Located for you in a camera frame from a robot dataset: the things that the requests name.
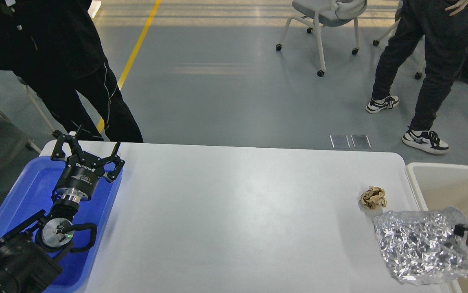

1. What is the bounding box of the person in black left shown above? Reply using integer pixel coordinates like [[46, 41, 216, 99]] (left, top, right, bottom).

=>
[[0, 0, 143, 143]]

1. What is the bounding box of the person in dark trousers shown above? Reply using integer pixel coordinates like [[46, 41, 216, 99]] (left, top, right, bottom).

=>
[[365, 0, 468, 155]]

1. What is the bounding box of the metal floor plate left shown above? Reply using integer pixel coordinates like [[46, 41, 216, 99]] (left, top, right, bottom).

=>
[[330, 135, 350, 149]]

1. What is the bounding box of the beige plastic bin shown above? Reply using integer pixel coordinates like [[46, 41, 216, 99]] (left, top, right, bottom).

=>
[[405, 162, 468, 293]]

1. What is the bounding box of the crumpled brown paper ball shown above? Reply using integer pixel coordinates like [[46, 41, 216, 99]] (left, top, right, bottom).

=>
[[359, 186, 388, 211]]

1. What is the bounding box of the blue plastic tray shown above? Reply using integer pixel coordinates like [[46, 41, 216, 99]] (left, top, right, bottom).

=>
[[0, 156, 123, 293]]

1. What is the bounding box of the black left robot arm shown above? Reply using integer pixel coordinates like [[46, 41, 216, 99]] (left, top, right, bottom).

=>
[[0, 130, 125, 293]]

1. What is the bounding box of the metal floor plate right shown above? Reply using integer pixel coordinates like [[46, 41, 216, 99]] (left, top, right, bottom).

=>
[[351, 135, 372, 149]]

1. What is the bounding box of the metal floor plate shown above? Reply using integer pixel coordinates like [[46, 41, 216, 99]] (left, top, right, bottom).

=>
[[330, 135, 350, 149], [351, 135, 372, 149]]

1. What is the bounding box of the silver foil bag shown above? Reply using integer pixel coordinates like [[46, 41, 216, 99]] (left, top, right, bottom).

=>
[[372, 206, 468, 286]]

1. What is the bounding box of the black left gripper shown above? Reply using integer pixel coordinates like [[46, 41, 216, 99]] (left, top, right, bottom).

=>
[[50, 130, 125, 203]]

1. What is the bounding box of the grey white office chair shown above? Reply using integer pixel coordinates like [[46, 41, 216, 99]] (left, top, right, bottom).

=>
[[276, 0, 368, 77]]

